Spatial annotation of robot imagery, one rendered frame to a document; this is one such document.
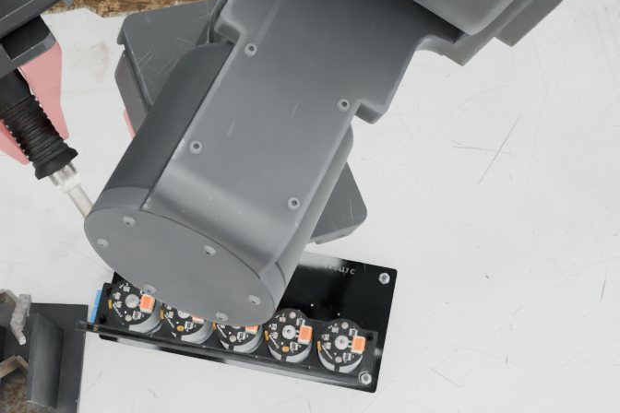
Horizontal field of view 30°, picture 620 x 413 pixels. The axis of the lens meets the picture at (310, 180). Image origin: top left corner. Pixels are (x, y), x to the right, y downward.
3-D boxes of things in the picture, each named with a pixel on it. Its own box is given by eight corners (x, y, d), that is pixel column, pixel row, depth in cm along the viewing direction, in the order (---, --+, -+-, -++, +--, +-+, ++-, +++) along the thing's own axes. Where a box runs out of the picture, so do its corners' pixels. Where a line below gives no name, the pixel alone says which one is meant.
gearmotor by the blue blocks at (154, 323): (129, 289, 66) (114, 274, 61) (172, 298, 66) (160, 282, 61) (119, 332, 65) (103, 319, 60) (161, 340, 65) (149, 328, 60)
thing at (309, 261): (101, 340, 66) (97, 337, 65) (130, 221, 68) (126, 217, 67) (375, 395, 66) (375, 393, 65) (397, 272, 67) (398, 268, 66)
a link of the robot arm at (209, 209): (628, -117, 29) (339, -307, 28) (486, 253, 24) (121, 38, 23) (423, 84, 40) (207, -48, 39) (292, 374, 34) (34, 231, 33)
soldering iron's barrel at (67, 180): (138, 259, 62) (71, 159, 60) (140, 265, 60) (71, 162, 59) (115, 275, 61) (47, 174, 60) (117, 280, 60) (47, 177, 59)
